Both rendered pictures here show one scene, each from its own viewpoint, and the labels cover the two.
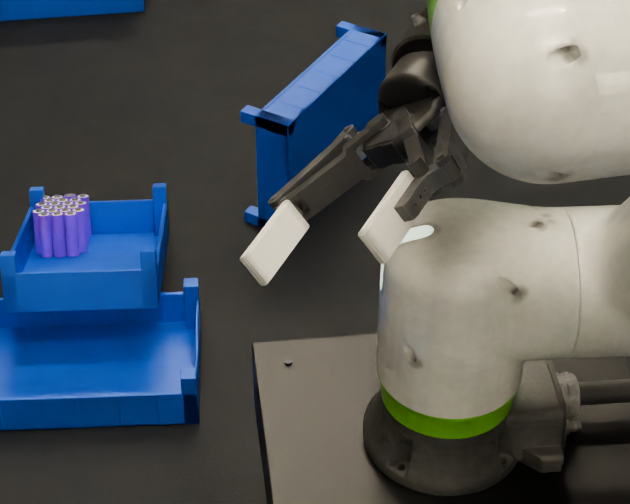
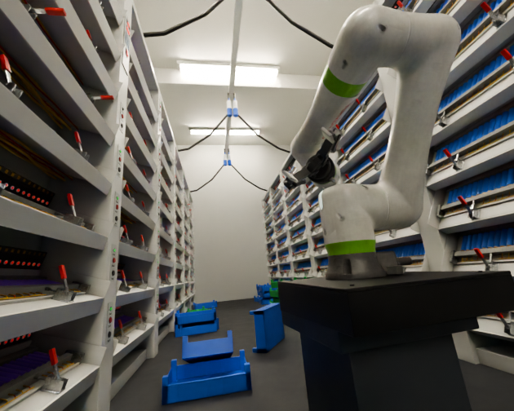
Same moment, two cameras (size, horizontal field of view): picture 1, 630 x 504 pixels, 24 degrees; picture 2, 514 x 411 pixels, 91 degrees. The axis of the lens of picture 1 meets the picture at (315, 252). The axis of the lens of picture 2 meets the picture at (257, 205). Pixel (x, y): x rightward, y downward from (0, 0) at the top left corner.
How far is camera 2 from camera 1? 102 cm
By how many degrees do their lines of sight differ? 54
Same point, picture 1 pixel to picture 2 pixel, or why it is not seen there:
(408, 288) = (332, 191)
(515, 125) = (368, 11)
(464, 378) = (360, 220)
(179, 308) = (238, 363)
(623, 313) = (398, 192)
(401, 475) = (350, 274)
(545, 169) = (379, 23)
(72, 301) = (205, 351)
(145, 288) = (228, 344)
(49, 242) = not seen: hidden behind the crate
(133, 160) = not seen: hidden behind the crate
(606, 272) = (387, 182)
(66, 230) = not seen: hidden behind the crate
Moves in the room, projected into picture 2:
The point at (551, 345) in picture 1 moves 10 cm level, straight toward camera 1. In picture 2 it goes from (382, 205) to (399, 195)
